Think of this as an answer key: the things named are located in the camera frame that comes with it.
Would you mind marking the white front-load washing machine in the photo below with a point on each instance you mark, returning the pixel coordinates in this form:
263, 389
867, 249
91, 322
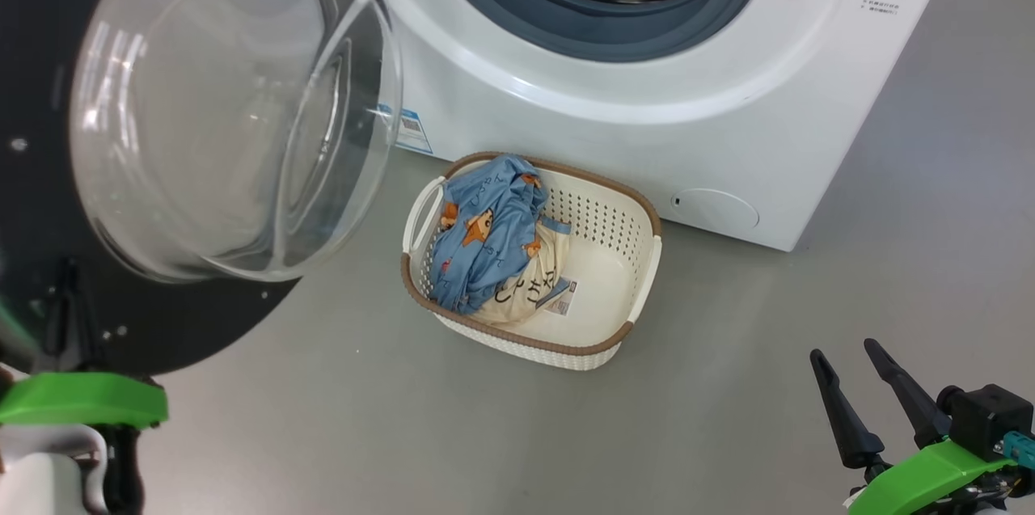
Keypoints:
728, 94

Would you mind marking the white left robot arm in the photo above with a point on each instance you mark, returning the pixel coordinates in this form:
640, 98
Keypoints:
40, 474

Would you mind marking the blue cartoon print garment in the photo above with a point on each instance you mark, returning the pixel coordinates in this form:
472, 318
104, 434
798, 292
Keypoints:
485, 232

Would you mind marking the blue energy label sticker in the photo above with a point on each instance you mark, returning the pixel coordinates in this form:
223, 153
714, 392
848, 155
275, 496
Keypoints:
411, 131

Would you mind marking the black glass washer door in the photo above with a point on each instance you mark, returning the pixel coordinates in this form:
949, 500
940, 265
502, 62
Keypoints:
202, 94

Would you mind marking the cream garment with black print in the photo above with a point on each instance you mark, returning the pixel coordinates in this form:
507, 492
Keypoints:
534, 272

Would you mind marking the cream perforated laundry basket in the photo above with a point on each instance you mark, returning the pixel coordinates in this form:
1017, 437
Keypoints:
614, 256

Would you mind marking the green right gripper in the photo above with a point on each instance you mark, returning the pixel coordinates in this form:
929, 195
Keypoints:
930, 474

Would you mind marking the paper basket label sticker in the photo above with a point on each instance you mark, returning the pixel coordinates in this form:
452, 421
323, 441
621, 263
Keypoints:
560, 298

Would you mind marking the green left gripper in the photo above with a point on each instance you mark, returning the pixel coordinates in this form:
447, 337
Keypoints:
81, 400

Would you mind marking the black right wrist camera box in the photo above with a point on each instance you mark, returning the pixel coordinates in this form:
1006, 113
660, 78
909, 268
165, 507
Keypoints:
986, 418

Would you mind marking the round white filter cover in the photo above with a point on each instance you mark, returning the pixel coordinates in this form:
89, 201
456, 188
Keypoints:
716, 209

